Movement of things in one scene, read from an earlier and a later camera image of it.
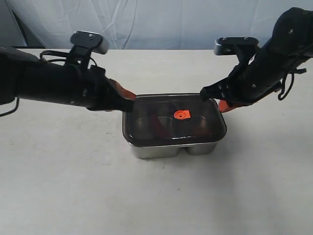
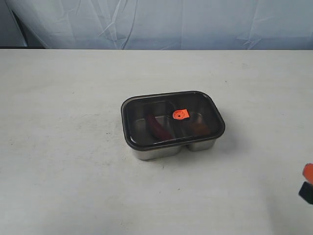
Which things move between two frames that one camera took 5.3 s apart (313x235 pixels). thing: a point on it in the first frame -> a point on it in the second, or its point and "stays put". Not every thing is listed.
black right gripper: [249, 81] -> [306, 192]
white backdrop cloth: [140, 24] stays put
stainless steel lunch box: [165, 126] stays put
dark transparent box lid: [172, 119] stays put
